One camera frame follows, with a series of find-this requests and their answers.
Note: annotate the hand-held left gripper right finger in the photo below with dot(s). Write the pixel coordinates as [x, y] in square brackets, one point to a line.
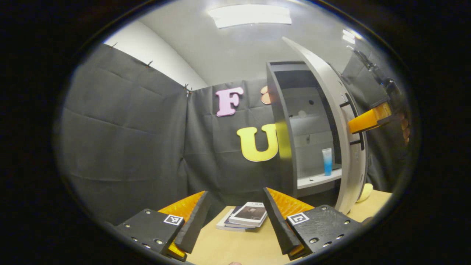
[279, 228]

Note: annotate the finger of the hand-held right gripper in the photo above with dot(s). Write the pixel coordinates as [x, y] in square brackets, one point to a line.
[368, 119]

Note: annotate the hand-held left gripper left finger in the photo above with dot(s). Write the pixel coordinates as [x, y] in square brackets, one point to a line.
[195, 228]

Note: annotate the grey cabinet door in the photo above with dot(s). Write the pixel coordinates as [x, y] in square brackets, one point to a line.
[355, 173]

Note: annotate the white and blue bottle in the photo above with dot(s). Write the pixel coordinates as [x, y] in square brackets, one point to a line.
[327, 163]

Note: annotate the grey cabinet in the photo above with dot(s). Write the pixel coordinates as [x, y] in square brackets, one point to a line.
[283, 147]

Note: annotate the grey book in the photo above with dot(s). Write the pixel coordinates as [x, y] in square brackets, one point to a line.
[222, 224]

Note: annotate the white portrait cover book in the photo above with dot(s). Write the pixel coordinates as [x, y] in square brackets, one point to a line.
[250, 213]

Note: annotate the dark blue book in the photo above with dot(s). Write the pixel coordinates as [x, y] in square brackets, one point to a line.
[234, 211]

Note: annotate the ceiling light panel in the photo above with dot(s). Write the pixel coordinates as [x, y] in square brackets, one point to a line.
[250, 15]
[348, 36]

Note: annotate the yellow round sponge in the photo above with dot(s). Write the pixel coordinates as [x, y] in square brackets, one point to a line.
[366, 191]

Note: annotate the black backdrop cloth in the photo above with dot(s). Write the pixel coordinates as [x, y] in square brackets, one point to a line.
[121, 140]

